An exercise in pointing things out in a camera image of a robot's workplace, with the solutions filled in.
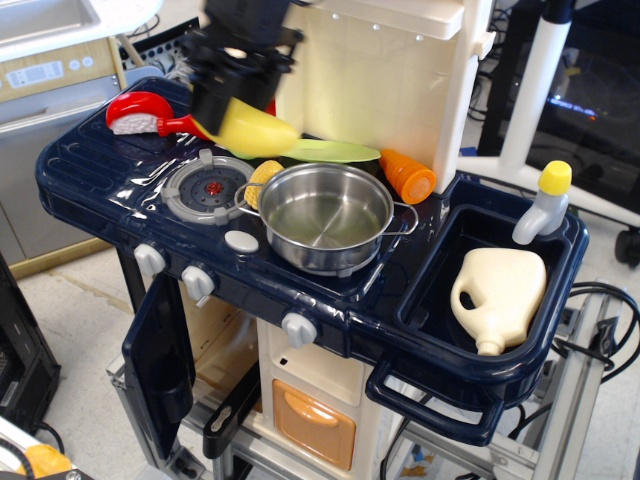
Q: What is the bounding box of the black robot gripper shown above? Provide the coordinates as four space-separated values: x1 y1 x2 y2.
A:
184 1 304 135

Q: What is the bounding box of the yellow toy banana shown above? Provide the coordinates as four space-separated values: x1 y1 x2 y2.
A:
197 97 301 157

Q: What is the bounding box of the stainless steel pot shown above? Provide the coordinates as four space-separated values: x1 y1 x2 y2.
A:
234 163 419 277

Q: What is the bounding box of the red ketchup toy bottle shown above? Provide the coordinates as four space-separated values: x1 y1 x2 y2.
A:
157 98 276 143

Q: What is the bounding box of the green toy apple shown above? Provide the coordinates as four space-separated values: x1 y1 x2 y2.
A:
219 142 258 160

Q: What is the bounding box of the yellow toy corn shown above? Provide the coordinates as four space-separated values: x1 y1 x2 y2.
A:
244 160 284 210

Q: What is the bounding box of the green toy leaf plate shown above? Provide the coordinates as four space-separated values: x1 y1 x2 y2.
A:
282 139 381 164

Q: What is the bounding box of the grey toy stove burner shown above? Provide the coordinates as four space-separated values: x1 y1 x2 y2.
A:
161 149 254 226

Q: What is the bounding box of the grey oval button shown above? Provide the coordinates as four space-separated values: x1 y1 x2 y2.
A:
224 230 259 254

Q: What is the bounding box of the cream toy kitchen cabinet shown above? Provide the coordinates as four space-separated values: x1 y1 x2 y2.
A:
275 1 494 192

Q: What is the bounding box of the wooden toy dishwasher cabinet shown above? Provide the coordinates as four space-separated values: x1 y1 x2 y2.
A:
1 1 162 276

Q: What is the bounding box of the grey stove knob left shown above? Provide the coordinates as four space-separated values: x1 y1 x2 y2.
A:
134 243 166 277

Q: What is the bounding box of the grey stove knob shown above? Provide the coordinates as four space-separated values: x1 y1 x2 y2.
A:
181 266 215 308
281 312 318 349
134 243 166 277

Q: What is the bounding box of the grey stove knob middle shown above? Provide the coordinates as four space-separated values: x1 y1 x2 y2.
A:
181 266 215 308

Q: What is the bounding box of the orange toy carrot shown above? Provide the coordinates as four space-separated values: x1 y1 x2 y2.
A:
379 149 436 205

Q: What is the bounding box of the grey stove knob right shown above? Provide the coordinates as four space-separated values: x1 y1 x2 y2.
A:
281 312 318 349

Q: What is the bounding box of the navy toy kitchen counter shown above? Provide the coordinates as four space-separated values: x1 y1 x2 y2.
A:
34 76 590 448

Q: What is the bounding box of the navy toy oven door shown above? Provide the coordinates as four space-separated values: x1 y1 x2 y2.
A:
122 274 196 460

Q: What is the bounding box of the orange toy drawer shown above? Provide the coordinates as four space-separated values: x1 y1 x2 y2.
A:
272 380 356 471

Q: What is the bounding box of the grey yellow toy faucet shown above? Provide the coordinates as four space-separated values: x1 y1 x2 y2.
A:
512 160 572 245

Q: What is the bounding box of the cream toy jug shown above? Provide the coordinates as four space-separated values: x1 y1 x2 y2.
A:
450 247 547 356

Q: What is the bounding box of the black computer case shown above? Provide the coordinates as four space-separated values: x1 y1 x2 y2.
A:
1 262 61 434

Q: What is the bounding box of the yellow sponge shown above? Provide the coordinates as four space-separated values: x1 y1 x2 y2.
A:
24 444 74 479

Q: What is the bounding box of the aluminium frame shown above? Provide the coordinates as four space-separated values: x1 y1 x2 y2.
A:
107 297 604 479

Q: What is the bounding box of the black power cable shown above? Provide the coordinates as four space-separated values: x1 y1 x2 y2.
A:
549 281 640 385

